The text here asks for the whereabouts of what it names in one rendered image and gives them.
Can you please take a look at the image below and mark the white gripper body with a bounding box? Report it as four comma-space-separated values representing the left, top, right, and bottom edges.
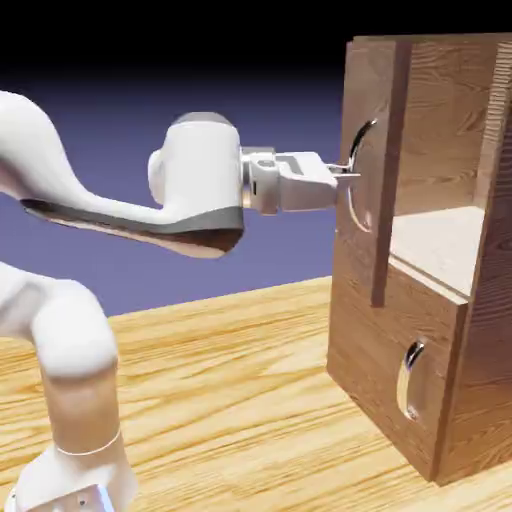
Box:
274, 150, 340, 212

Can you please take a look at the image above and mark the curved silver door handle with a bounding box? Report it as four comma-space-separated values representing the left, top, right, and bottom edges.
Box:
345, 118, 380, 234
395, 338, 428, 423

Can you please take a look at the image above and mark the wooden cabinet door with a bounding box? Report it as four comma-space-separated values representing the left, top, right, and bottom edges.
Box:
326, 255, 470, 483
332, 39, 414, 309

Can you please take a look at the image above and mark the brown wooden cabinet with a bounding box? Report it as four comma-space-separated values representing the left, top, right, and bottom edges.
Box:
326, 33, 512, 488

